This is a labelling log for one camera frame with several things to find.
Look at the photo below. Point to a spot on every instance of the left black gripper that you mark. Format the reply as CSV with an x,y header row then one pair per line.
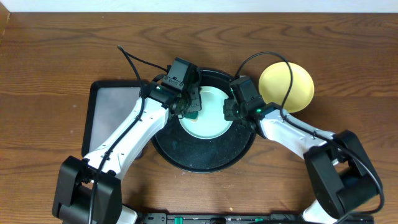
x,y
196,95

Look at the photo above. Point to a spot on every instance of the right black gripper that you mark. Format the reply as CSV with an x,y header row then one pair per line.
x,y
228,115

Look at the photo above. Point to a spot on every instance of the green yellow sponge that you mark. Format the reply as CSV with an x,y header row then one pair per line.
x,y
192,116

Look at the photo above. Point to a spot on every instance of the yellow plate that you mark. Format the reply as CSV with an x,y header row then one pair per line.
x,y
275,80

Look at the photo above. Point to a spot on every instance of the light blue plate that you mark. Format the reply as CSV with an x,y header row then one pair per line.
x,y
210,122

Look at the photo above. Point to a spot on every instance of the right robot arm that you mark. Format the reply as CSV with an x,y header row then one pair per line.
x,y
341,174

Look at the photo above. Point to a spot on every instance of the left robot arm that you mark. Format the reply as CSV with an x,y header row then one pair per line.
x,y
89,189

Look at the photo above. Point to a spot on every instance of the black round tray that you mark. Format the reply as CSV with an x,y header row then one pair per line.
x,y
191,154

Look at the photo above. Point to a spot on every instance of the black rectangular water tray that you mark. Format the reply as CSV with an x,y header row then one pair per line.
x,y
110,102

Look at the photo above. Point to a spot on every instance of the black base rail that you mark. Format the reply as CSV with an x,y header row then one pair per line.
x,y
230,218

